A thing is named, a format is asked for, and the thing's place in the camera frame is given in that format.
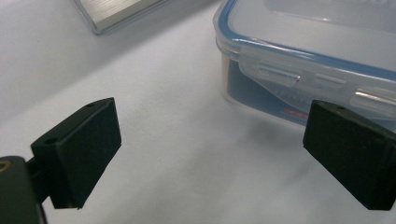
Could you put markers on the small clear plastic container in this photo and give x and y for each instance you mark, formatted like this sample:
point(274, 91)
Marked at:
point(280, 46)

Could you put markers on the light grey table mat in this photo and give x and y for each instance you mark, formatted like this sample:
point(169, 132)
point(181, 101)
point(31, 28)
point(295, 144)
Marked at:
point(193, 155)

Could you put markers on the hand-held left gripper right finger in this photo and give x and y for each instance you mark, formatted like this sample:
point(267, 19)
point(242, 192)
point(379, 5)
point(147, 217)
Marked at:
point(351, 155)

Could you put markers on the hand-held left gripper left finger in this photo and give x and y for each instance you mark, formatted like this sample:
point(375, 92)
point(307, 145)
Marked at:
point(76, 155)

